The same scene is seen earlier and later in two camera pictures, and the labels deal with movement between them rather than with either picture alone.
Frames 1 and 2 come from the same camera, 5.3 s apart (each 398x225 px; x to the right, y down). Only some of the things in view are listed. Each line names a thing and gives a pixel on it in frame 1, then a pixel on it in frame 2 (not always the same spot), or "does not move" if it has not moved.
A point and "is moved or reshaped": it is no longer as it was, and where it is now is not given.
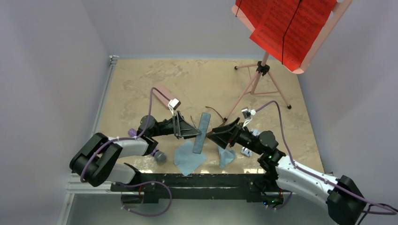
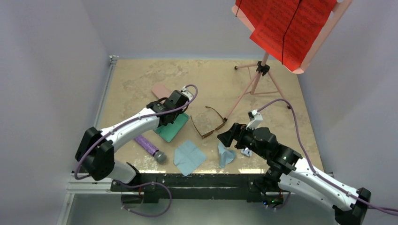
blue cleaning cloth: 185,160 does not move
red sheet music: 286,30 does not move
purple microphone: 159,156 does not move
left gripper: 181,129 -> 179,112
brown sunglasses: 222,123 does not move
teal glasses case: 202,132 is moved or reshaped
